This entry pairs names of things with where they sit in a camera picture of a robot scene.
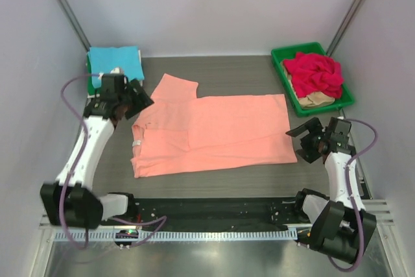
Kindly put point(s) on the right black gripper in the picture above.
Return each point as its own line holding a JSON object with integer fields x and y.
{"x": 308, "y": 154}

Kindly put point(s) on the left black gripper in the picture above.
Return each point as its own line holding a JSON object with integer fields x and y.
{"x": 142, "y": 100}

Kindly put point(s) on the salmon pink t shirt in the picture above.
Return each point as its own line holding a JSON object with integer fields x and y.
{"x": 184, "y": 133}

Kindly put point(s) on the red t shirt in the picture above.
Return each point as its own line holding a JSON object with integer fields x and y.
{"x": 312, "y": 72}

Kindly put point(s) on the green plastic tray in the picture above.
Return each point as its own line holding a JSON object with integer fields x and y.
{"x": 289, "y": 52}

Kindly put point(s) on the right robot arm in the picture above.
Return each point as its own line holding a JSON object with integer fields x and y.
{"x": 341, "y": 227}

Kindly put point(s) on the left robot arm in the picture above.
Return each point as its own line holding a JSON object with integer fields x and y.
{"x": 69, "y": 200}

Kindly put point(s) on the tan t shirt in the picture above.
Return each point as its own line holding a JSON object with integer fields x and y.
{"x": 313, "y": 100}

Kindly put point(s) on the folded white shirt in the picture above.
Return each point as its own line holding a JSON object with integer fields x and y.
{"x": 103, "y": 60}

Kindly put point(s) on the folded green shirt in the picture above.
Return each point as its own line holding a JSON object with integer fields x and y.
{"x": 92, "y": 91}

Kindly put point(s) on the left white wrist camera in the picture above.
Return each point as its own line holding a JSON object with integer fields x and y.
{"x": 117, "y": 70}

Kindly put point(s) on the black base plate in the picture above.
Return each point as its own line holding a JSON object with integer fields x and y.
{"x": 220, "y": 214}

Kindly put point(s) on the left corner frame post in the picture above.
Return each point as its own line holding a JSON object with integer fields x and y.
{"x": 73, "y": 21}

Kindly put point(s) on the corner frame post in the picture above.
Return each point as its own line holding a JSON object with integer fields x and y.
{"x": 344, "y": 25}
{"x": 73, "y": 21}

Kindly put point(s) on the slotted cable duct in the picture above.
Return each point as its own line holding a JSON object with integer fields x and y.
{"x": 124, "y": 235}

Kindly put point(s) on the right corner frame post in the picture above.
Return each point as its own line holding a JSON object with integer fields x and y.
{"x": 344, "y": 25}

